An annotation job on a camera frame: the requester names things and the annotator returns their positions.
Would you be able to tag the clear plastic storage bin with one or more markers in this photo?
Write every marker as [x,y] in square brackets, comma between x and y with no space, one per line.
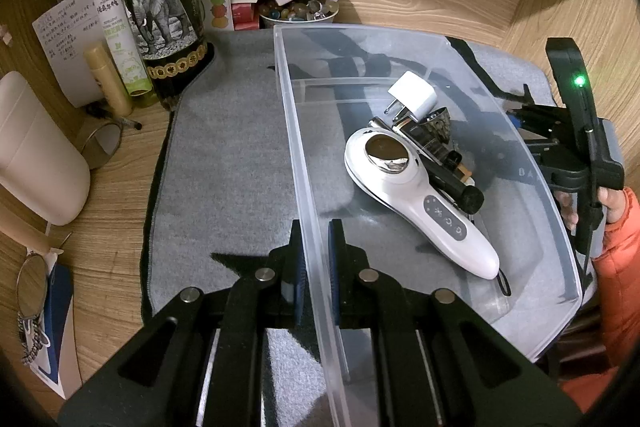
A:
[511,261]

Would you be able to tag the roll of clear tape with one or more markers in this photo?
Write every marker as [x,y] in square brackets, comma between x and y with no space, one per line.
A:
[98,140]

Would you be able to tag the white handwritten note paper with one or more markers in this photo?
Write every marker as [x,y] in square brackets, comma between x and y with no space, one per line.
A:
[64,32]

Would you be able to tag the round glasses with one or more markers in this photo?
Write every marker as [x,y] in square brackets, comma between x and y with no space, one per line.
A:
[32,283]

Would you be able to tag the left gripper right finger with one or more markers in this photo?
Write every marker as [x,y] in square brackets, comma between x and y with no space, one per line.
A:
[436,361]

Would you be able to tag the green spray bottle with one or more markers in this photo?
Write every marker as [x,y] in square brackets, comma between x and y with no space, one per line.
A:
[120,41]

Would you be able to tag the orange jacket sleeve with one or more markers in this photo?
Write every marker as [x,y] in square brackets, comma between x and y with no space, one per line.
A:
[617,270]

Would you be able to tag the black gold lighter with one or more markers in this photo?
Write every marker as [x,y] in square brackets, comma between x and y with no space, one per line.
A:
[433,146]

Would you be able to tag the small dark faceted cup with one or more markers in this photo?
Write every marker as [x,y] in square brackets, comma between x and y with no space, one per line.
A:
[438,123]

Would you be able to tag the blue white booklet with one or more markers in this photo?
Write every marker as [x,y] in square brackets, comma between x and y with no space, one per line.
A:
[56,363]

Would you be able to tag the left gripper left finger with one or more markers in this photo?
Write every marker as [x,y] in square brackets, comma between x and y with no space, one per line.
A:
[198,362]

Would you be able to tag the silver metal tube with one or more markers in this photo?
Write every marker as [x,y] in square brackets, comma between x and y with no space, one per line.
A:
[400,136]

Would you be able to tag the grey rug with letters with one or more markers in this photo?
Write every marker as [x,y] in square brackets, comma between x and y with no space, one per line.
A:
[257,142]

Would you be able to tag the white handheld facial massager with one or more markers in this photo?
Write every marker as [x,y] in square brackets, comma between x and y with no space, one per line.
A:
[389,172]

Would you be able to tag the person's hand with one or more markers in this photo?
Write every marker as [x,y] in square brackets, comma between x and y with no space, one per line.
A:
[614,201]

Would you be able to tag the pink mug with handle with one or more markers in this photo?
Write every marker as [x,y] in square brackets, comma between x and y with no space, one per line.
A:
[40,167]

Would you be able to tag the white bowl of stones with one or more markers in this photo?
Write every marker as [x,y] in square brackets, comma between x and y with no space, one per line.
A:
[299,12]

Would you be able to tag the white plug adapter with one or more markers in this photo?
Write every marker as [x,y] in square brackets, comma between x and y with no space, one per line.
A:
[414,94]

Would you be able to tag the yellow lip balm tube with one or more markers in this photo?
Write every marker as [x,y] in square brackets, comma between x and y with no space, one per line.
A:
[105,73]

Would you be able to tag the black cylindrical tube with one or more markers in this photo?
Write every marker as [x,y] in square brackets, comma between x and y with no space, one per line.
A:
[468,198]

